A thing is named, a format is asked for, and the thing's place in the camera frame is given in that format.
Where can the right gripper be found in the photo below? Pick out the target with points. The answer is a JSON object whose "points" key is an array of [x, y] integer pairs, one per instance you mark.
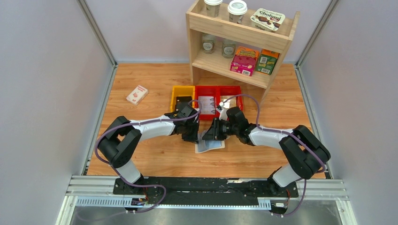
{"points": [[213, 133]]}

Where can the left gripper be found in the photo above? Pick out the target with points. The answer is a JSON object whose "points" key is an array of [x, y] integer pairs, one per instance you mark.
{"points": [[193, 138]]}

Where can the beige card holder wallet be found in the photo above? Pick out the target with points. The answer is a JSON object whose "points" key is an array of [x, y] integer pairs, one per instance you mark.
{"points": [[207, 145]]}

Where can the silver vip card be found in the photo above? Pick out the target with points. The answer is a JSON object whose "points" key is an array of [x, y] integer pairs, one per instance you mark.
{"points": [[201, 141], [208, 110], [206, 100]]}

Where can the red plastic bin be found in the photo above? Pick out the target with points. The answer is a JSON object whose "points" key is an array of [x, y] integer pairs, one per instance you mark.
{"points": [[227, 92], [207, 91]]}

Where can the yellow plastic bin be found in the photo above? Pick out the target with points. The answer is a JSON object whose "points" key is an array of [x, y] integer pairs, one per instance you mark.
{"points": [[182, 93]]}

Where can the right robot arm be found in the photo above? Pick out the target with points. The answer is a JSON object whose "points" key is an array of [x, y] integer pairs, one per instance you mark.
{"points": [[306, 155]]}

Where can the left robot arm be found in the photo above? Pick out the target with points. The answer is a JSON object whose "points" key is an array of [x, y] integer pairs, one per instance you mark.
{"points": [[118, 143]]}

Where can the black cards stack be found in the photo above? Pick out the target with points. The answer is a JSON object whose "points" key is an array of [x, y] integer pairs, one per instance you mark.
{"points": [[182, 100]]}

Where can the gold cards stack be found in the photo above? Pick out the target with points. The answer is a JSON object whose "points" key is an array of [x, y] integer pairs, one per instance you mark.
{"points": [[229, 103]]}

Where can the white red sponge pack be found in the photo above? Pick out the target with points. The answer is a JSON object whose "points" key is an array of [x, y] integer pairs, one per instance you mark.
{"points": [[137, 95]]}

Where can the wooden shelf unit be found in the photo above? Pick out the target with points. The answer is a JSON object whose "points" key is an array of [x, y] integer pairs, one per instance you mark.
{"points": [[198, 23]]}

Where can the pink orange Scrub Mommy box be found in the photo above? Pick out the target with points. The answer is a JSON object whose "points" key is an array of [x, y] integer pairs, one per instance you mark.
{"points": [[244, 61]]}

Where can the right glass jar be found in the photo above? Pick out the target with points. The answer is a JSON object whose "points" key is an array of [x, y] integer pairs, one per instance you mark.
{"points": [[228, 48]]}

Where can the glass jar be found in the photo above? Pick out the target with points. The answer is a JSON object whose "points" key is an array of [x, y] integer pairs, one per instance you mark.
{"points": [[228, 48], [208, 43]]}

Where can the left glass jar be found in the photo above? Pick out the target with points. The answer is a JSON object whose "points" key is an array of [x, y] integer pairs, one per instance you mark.
{"points": [[208, 43]]}

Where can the green carton box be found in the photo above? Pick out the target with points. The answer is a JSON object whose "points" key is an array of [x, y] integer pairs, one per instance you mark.
{"points": [[266, 61]]}

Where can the left paper coffee cup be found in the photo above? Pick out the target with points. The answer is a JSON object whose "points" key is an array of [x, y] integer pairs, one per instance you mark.
{"points": [[213, 7]]}

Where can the paper coffee cup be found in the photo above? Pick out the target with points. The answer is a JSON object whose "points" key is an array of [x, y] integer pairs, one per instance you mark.
{"points": [[213, 7], [237, 9]]}

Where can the Chobani yogurt cup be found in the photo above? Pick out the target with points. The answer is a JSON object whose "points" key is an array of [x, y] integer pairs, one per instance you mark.
{"points": [[267, 20]]}

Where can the right paper coffee cup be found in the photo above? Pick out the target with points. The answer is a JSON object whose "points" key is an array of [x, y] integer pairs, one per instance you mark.
{"points": [[237, 9]]}

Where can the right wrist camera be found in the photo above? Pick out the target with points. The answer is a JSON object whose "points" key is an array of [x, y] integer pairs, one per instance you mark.
{"points": [[222, 111]]}

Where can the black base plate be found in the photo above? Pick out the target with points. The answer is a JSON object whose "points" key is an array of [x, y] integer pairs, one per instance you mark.
{"points": [[205, 191]]}

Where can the aluminium frame rail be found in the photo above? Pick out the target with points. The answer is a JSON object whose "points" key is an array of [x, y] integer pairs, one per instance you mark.
{"points": [[97, 191]]}

